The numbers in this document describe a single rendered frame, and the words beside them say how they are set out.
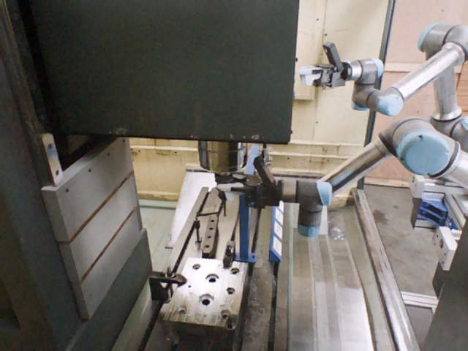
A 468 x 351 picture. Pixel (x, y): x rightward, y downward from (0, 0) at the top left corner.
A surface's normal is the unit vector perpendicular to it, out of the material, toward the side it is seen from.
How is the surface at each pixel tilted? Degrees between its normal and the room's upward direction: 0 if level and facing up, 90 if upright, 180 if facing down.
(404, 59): 90
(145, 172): 90
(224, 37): 90
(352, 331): 8
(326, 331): 8
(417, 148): 88
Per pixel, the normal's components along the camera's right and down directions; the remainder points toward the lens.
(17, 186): 0.99, 0.06
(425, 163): -0.33, 0.38
